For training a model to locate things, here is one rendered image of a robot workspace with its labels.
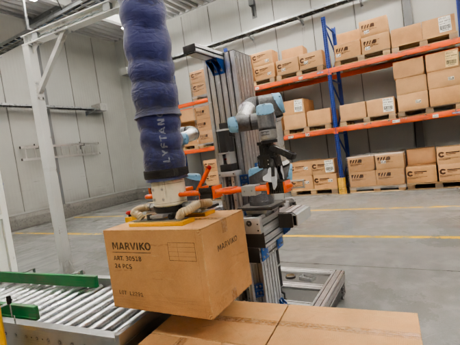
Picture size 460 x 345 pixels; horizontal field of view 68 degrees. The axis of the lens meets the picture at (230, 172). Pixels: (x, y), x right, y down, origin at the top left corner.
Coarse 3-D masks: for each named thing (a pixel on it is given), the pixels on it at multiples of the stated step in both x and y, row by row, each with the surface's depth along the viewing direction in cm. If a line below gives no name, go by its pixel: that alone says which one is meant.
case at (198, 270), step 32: (128, 224) 181; (192, 224) 156; (224, 224) 161; (128, 256) 166; (160, 256) 156; (192, 256) 147; (224, 256) 158; (128, 288) 169; (160, 288) 158; (192, 288) 149; (224, 288) 156
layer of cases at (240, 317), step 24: (240, 312) 178; (264, 312) 174; (288, 312) 171; (312, 312) 167; (336, 312) 164; (360, 312) 161; (384, 312) 158; (168, 336) 163; (192, 336) 160; (216, 336) 158; (240, 336) 155; (264, 336) 152; (288, 336) 149; (312, 336) 147; (336, 336) 145; (360, 336) 142; (384, 336) 140; (408, 336) 138
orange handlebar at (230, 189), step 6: (186, 186) 202; (192, 186) 199; (228, 186) 158; (234, 186) 157; (258, 186) 148; (264, 186) 146; (288, 186) 141; (180, 192) 169; (186, 192) 167; (192, 192) 165; (198, 192) 163; (216, 192) 158; (222, 192) 156; (228, 192) 155; (234, 192) 154; (150, 198) 178
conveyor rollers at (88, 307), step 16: (0, 288) 277; (16, 288) 272; (32, 288) 265; (48, 288) 258; (64, 288) 251; (80, 288) 251; (96, 288) 243; (32, 304) 228; (48, 304) 227; (64, 304) 220; (80, 304) 219; (96, 304) 218; (112, 304) 210; (48, 320) 199; (64, 320) 198; (80, 320) 196; (96, 320) 195; (112, 320) 194; (128, 320) 185
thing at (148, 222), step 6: (168, 216) 163; (174, 216) 164; (132, 222) 172; (138, 222) 169; (144, 222) 167; (150, 222) 165; (156, 222) 163; (162, 222) 161; (168, 222) 159; (174, 222) 157; (180, 222) 156; (186, 222) 158
